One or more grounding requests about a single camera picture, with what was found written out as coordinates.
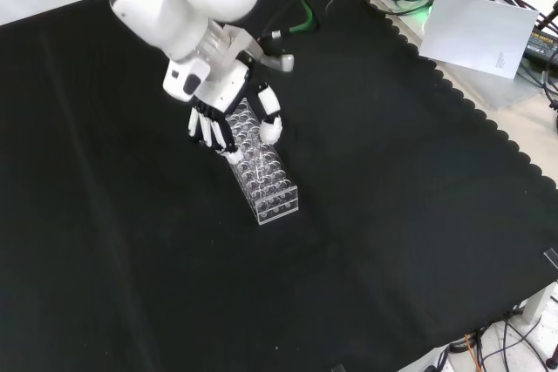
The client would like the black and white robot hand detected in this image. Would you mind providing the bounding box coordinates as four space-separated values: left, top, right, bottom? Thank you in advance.
162 55 285 167

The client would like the clear glass test tube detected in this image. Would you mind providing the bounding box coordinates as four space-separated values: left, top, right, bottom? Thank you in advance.
255 139 266 184

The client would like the clear acrylic test tube rack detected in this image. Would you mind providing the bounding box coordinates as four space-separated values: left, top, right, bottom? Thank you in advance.
222 97 301 227

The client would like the black bench cloth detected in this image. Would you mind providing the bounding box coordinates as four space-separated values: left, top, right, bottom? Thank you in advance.
0 0 558 372

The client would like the pale board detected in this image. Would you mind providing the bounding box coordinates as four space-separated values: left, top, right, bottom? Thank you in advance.
417 0 541 82

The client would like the black power adapter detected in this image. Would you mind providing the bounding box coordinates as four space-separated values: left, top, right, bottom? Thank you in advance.
521 26 558 69

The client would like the white table leg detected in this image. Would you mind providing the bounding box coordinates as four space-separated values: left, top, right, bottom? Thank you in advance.
521 282 558 326

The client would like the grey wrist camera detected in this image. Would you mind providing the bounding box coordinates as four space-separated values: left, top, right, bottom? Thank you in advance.
255 50 296 73

